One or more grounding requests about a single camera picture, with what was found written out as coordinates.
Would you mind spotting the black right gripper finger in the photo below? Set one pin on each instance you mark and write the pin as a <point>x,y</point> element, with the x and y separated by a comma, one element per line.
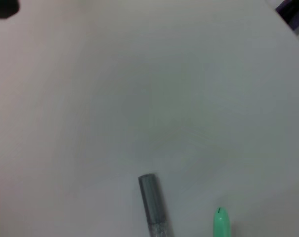
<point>3,8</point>

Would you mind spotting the green pen white tip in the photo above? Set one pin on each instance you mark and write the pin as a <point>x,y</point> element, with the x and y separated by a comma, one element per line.
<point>222,224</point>

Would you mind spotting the grey marker pen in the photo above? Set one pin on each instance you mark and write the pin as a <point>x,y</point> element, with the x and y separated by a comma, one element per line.
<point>153,202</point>

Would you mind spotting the dark purple background object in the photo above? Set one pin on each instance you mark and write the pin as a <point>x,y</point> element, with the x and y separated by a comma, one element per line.
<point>288,8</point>

